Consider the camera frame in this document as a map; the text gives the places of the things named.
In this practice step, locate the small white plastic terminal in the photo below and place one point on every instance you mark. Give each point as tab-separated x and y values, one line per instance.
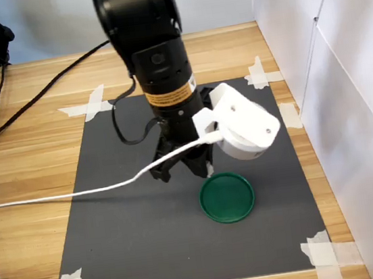
210	171

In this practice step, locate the round green lid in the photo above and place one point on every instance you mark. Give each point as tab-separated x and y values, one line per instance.
227	199

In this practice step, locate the dark grey mat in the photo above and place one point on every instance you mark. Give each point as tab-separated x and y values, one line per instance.
132	227

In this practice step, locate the white partition board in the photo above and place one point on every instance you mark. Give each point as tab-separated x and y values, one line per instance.
370	140
289	31

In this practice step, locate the white camera box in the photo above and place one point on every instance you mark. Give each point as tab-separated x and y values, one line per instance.
242	122

